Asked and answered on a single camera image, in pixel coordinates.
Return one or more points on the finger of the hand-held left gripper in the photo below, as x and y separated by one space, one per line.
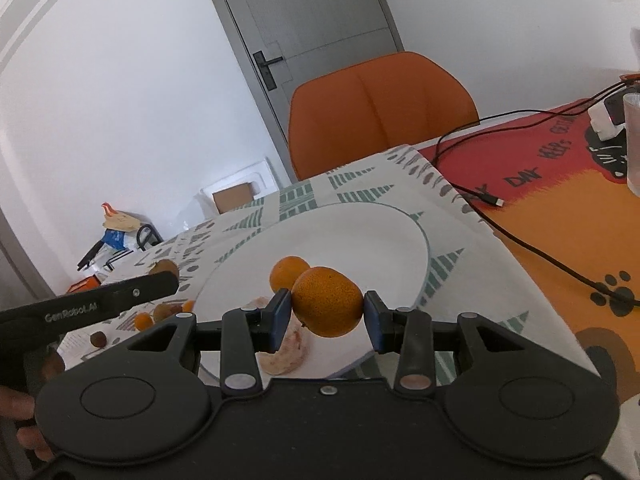
142 290

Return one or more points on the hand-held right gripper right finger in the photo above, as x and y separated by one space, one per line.
374 321

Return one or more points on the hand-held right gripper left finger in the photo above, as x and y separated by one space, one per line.
281 320

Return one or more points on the small orange kumquat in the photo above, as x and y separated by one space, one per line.
144 320
189 305

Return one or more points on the large peeled pomelo piece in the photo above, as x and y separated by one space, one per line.
287 355

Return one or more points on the large orange mandarin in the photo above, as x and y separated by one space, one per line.
327 302

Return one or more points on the small red round fruit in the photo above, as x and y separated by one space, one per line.
98 339

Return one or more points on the white round plate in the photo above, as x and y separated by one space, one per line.
350 240

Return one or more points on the person's left hand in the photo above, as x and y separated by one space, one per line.
15 402

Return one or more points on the orange box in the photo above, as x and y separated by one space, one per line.
84 285

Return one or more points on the blue plastic bag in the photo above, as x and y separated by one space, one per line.
114 238

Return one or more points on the black folded object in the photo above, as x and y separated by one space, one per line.
91 255

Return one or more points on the yellow orange bag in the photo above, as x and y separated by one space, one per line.
119 219

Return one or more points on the white green patterned tablecloth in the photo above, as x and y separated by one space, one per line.
450 240

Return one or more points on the brown cardboard box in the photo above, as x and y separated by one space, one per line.
234 197

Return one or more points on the white foam packaging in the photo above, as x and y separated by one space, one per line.
247 172

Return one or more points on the orange chair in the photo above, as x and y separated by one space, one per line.
380 110

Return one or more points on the orange red printed tablecloth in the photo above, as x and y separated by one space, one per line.
575 210

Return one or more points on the white charger block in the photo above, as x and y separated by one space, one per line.
602 127

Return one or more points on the grey door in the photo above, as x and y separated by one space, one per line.
320 15

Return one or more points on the clear plastic cup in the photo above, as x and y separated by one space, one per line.
633 140

